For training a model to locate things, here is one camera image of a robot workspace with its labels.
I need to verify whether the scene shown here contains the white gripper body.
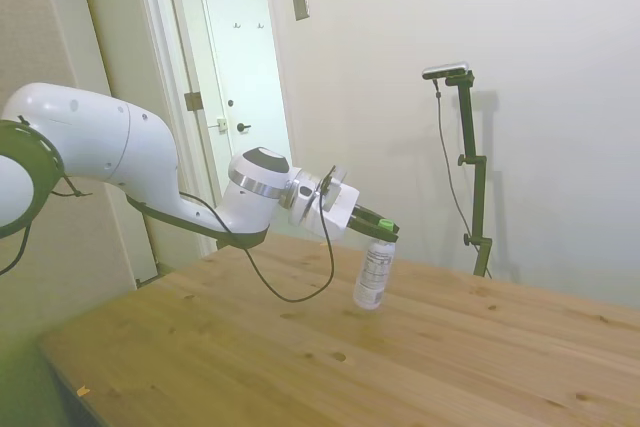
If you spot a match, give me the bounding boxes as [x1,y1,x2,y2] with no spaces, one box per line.
[304,180,361,244]

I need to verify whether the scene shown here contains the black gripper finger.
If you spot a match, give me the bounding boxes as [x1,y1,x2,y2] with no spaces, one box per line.
[355,205,397,230]
[348,218,401,244]

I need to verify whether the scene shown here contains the white bottle with green cap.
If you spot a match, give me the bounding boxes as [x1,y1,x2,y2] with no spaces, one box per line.
[352,219,399,311]

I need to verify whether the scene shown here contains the white closed door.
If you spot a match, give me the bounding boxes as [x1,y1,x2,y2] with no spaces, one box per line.
[195,0,297,208]

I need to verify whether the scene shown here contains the beige open door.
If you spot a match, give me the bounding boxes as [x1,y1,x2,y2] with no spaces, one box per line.
[74,0,221,289]

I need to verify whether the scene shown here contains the green blurred foreground object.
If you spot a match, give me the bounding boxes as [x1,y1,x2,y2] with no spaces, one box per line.
[0,336,69,427]

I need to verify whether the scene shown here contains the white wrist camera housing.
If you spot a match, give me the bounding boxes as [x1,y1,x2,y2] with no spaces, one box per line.
[327,165,352,198]

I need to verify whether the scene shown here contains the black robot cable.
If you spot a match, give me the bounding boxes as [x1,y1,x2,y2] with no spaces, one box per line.
[0,115,347,304]

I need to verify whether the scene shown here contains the dark camera stand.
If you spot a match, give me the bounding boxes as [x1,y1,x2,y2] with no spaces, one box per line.
[443,71,494,278]

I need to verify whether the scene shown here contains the silver camera on stand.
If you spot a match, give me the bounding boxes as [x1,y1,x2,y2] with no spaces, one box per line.
[422,60,471,82]

